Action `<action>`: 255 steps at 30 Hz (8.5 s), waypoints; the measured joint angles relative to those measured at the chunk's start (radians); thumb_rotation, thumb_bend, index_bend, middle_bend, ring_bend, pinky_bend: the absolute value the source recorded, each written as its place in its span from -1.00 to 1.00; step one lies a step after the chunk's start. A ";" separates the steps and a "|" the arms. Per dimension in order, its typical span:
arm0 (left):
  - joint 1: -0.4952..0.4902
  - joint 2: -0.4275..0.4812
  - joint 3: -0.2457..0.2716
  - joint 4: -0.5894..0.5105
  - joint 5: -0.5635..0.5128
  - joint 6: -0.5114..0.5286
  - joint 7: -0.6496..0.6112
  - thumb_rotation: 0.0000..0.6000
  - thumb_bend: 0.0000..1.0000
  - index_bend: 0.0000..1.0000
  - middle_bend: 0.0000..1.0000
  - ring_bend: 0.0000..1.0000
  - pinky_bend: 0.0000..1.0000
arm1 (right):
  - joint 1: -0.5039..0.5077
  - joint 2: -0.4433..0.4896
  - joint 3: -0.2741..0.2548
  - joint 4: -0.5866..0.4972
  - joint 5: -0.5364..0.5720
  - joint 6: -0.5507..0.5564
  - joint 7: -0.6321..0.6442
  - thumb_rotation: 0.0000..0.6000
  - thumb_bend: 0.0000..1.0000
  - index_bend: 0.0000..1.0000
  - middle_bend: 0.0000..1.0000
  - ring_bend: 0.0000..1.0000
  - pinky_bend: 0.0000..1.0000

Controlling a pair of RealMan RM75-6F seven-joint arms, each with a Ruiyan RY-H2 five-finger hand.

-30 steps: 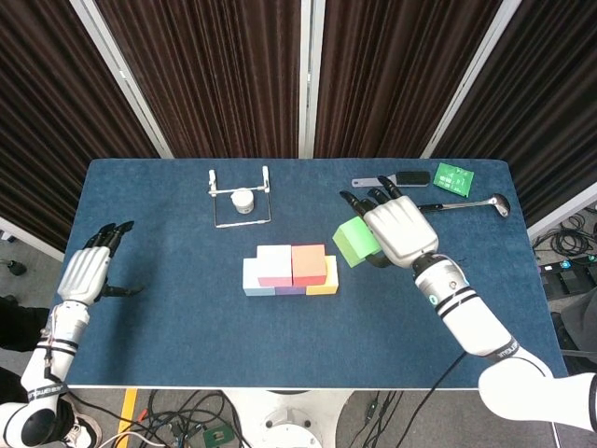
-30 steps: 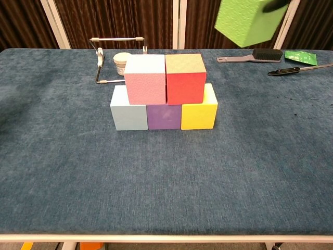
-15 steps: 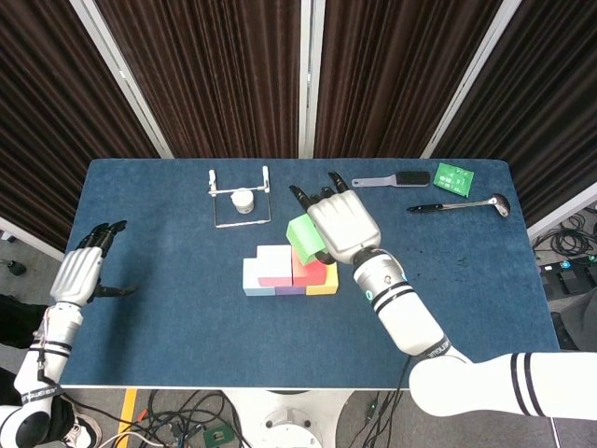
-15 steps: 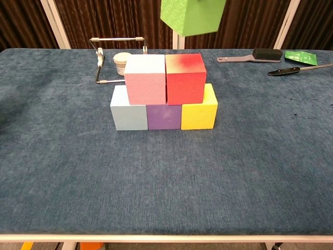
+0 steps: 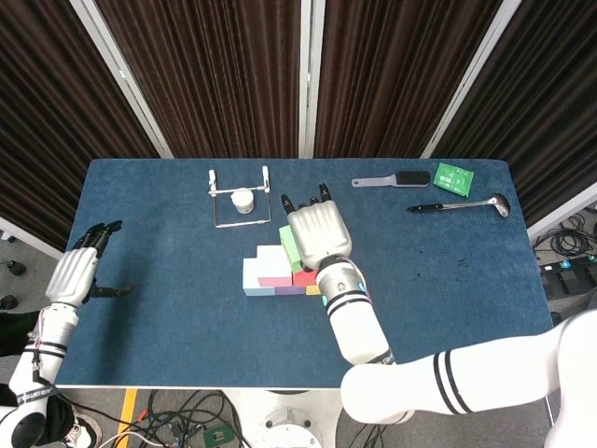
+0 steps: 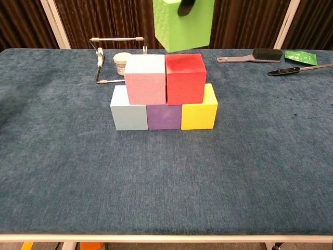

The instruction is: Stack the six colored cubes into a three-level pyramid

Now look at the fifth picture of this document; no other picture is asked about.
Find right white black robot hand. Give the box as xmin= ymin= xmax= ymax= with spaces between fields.
xmin=279 ymin=183 xmax=354 ymax=273

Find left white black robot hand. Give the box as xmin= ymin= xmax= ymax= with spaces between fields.
xmin=45 ymin=219 xmax=137 ymax=308

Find green cube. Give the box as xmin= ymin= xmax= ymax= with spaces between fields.
xmin=278 ymin=225 xmax=304 ymax=273

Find red cube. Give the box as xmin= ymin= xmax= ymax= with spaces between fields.
xmin=292 ymin=268 xmax=321 ymax=287

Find pink cube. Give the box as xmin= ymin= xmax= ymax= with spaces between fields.
xmin=256 ymin=244 xmax=294 ymax=287

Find light blue cube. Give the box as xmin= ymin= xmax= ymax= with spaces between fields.
xmin=242 ymin=257 xmax=277 ymax=298

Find small white jar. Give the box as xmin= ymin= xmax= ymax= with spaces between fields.
xmin=231 ymin=188 xmax=256 ymax=216

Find grey brush black bristles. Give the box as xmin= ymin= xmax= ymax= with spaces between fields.
xmin=351 ymin=170 xmax=431 ymax=189

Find blue felt table cover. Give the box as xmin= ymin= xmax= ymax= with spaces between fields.
xmin=35 ymin=158 xmax=554 ymax=388

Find green foil packet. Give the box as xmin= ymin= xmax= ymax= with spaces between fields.
xmin=432 ymin=161 xmax=474 ymax=197

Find yellow floor tape strip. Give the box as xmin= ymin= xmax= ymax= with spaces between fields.
xmin=116 ymin=388 xmax=140 ymax=435

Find white black sneaker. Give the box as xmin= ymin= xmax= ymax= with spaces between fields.
xmin=64 ymin=409 xmax=103 ymax=448

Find dark brown curtain panel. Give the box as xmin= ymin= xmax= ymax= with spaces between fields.
xmin=312 ymin=0 xmax=505 ymax=160
xmin=0 ymin=0 xmax=162 ymax=253
xmin=431 ymin=0 xmax=597 ymax=230
xmin=95 ymin=0 xmax=302 ymax=160

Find green electronics box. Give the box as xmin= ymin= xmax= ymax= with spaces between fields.
xmin=202 ymin=423 xmax=233 ymax=448

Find black power strips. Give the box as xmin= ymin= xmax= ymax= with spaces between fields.
xmin=535 ymin=254 xmax=597 ymax=309

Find white partition frame rail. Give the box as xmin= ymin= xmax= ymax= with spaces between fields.
xmin=0 ymin=217 xmax=65 ymax=261
xmin=526 ymin=181 xmax=597 ymax=242

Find metal wire stand white clips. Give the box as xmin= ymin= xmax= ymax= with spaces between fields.
xmin=207 ymin=165 xmax=273 ymax=230

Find white partition post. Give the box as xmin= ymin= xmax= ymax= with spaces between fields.
xmin=69 ymin=0 xmax=174 ymax=160
xmin=297 ymin=0 xmax=326 ymax=159
xmin=419 ymin=0 xmax=522 ymax=160

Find white floor cable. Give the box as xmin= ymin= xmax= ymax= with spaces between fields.
xmin=95 ymin=431 xmax=158 ymax=448

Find black floor cable tangle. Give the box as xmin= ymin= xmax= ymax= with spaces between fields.
xmin=132 ymin=389 xmax=243 ymax=448
xmin=361 ymin=422 xmax=397 ymax=448
xmin=534 ymin=212 xmax=597 ymax=262

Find steel ladle black handle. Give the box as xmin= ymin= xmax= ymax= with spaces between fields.
xmin=406 ymin=192 xmax=512 ymax=218

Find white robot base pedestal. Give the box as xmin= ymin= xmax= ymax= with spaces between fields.
xmin=223 ymin=387 xmax=355 ymax=448

